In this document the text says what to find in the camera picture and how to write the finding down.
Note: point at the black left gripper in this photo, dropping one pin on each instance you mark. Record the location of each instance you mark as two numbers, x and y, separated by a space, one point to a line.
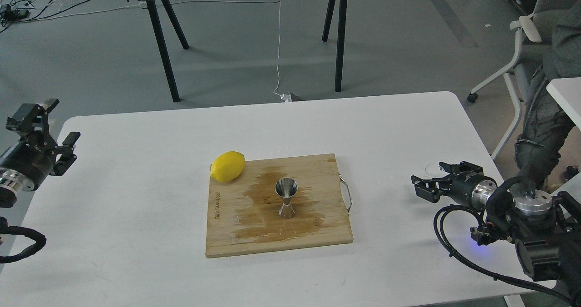
30 122

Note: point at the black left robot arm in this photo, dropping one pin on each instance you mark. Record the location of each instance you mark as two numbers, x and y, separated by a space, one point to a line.
16 195

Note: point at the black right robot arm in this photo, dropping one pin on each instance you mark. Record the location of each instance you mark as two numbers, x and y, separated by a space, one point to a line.
544 229

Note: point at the person in grey shirt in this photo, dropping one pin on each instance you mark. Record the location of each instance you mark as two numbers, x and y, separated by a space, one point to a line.
546 125

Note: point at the steel jigger measuring cup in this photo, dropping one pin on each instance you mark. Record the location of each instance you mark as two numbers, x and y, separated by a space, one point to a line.
286 188

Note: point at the white side table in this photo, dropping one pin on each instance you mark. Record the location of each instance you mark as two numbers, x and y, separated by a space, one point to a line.
567 93

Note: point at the white office chair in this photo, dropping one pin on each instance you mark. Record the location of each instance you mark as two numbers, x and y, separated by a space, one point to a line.
533 36

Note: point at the bamboo cutting board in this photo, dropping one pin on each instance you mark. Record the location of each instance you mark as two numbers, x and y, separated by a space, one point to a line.
243 215

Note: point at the small clear glass cup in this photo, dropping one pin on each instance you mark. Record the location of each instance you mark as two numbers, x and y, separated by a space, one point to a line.
432 170

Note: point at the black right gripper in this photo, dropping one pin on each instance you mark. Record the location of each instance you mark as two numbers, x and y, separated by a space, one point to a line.
461 189

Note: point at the yellow lemon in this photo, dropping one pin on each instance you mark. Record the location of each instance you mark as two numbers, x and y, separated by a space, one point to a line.
227 166

